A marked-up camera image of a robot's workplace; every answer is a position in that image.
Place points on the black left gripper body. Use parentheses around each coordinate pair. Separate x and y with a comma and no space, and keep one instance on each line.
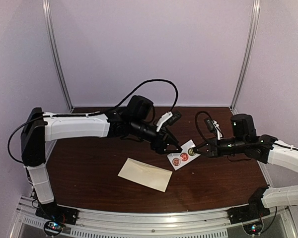
(155,144)

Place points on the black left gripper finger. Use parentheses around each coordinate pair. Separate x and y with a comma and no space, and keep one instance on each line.
(171,141)
(165,150)

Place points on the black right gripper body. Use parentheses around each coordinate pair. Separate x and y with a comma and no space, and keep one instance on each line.
(214,148)

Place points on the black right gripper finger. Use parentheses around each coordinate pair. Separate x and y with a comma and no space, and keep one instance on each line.
(202,153)
(202,147)

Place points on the sticker sheet with three seals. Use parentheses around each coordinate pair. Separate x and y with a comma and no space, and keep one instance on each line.
(179,160)

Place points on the cream paper envelope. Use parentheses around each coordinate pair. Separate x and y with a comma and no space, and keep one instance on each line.
(145,174)

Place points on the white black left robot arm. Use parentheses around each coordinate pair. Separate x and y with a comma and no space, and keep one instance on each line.
(42,127)

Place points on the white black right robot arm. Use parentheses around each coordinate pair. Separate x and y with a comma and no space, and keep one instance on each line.
(265,149)

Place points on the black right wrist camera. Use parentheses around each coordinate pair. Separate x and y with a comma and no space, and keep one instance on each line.
(213,127)

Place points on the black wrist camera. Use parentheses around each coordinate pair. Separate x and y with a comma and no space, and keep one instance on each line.
(169,118)
(213,127)

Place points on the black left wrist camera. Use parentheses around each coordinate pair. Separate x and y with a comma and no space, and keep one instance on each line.
(169,118)

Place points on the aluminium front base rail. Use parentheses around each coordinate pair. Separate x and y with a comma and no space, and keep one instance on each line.
(200,224)

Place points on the right aluminium corner post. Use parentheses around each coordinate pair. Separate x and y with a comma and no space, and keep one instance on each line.
(254,21)

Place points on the aluminium corner post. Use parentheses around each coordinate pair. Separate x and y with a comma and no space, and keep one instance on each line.
(254,21)
(55,54)

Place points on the left aluminium corner post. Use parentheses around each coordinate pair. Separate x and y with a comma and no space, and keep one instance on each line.
(55,54)

